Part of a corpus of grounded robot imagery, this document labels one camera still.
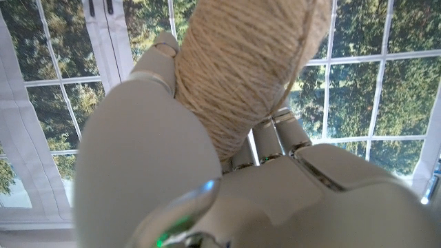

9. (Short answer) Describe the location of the beige twine spool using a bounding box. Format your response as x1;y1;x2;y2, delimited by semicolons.
174;0;334;162

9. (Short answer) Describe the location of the forest window printed backdrop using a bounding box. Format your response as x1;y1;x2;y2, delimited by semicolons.
0;0;441;231

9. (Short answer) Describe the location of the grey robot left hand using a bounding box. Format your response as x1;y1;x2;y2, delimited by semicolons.
74;32;441;248

